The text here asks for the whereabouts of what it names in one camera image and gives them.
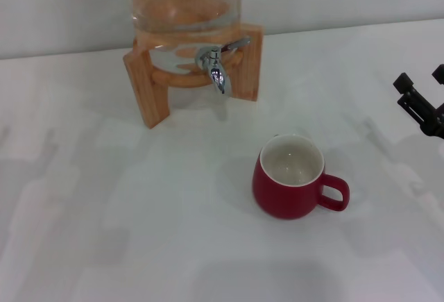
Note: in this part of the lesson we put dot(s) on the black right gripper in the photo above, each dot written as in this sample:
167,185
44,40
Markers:
436,121

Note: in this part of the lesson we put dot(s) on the red ceramic mug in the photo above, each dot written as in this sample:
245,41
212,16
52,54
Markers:
277,198

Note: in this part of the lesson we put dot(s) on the chrome faucet tap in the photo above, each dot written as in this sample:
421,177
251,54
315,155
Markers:
216,76

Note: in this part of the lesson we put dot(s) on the glass dispenser jar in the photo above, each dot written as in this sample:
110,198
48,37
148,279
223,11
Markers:
184,3

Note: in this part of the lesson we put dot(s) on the wooden dispenser stand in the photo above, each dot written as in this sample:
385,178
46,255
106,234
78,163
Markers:
144,86

